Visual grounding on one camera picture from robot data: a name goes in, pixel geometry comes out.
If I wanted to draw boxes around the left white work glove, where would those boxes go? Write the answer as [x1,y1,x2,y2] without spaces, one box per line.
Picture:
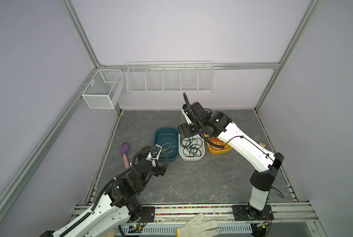
[103,229,116,237]

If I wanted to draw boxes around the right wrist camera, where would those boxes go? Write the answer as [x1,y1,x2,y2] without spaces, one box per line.
[181,108,192,124]

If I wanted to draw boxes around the teal plastic bin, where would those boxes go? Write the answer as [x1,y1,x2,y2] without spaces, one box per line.
[154,128,179,163]

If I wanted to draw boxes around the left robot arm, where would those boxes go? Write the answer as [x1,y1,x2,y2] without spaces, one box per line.
[42,145,168,237]

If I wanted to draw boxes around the yellow plastic bin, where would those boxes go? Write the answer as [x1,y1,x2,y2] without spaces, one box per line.
[205,134,232,155]

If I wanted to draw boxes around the small white mesh basket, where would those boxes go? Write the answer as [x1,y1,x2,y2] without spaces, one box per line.
[82,69,125,109]

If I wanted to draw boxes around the right white work glove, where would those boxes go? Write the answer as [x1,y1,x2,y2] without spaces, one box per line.
[176,213,220,237]

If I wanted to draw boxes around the white work glove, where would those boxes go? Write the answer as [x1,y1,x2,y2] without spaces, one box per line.
[103,229,116,237]
[176,213,220,237]

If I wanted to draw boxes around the white plastic bin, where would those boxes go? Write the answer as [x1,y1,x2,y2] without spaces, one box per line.
[178,135,205,162]

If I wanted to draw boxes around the black cable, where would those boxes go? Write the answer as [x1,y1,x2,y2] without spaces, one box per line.
[180,137,203,158]

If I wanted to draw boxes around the red cables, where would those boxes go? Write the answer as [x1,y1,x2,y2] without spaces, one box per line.
[208,137,227,149]

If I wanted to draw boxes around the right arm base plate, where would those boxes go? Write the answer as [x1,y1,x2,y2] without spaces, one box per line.
[232,204,274,221]

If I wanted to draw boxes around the long white wire rack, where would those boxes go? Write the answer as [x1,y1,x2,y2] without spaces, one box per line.
[126,61,216,93]

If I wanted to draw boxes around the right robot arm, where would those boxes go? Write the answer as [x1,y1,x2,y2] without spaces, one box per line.
[178,93,284,220]

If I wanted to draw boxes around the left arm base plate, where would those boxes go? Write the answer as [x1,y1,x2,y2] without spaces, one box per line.
[128,206,155,223]

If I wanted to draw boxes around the purple pink brush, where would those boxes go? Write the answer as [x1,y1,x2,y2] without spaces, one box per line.
[119,143,130,169]

